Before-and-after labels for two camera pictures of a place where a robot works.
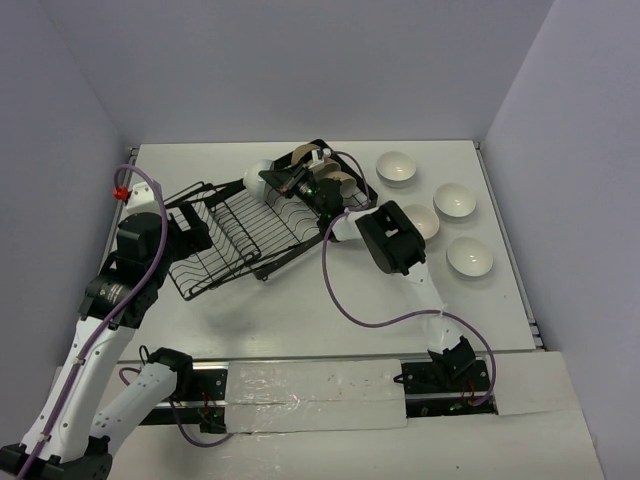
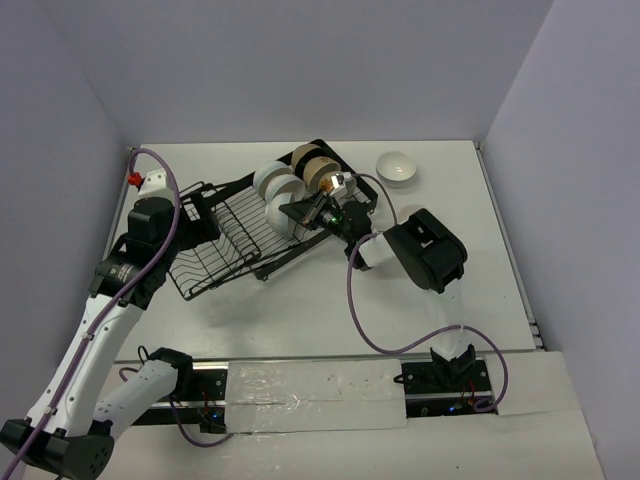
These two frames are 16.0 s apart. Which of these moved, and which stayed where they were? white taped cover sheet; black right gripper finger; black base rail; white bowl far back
Moved: black right gripper finger
Stayed: white bowl far back; black base rail; white taped cover sheet
